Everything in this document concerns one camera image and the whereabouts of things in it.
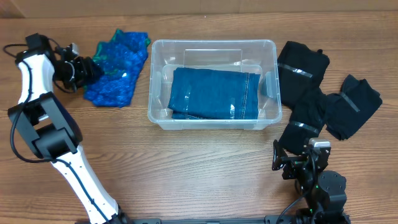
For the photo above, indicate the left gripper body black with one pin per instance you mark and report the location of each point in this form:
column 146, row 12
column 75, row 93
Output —
column 73, row 75

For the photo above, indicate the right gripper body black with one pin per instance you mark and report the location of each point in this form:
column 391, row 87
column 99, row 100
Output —
column 292, row 162

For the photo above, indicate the blue green sequin cloth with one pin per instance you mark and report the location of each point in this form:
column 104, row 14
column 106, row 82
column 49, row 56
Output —
column 120, row 61

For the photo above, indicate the black cloth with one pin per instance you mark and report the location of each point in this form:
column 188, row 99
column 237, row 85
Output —
column 306, row 121
column 300, row 69
column 356, row 102

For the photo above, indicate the blue denim jeans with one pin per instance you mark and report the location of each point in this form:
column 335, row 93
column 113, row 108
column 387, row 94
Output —
column 214, row 94

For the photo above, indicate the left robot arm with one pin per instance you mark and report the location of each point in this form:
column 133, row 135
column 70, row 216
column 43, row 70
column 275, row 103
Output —
column 42, row 129

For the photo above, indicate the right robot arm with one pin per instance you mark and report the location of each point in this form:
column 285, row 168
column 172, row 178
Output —
column 322, row 192

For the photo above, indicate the clear plastic storage bin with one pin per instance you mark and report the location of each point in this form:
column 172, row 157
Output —
column 247, row 56

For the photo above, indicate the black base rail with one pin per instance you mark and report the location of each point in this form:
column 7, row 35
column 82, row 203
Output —
column 211, row 221

